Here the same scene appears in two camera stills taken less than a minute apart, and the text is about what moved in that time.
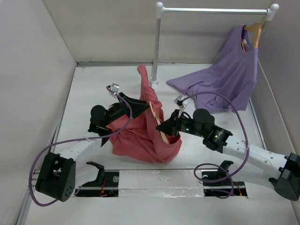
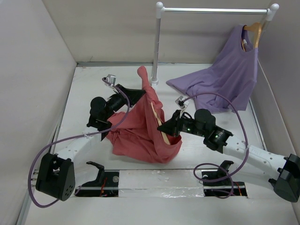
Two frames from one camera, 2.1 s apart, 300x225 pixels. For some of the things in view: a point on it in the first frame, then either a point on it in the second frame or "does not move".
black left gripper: x=138 y=106 -> x=133 y=95
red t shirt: x=137 y=137 does not move
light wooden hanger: x=158 y=123 does not move
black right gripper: x=171 y=126 does not move
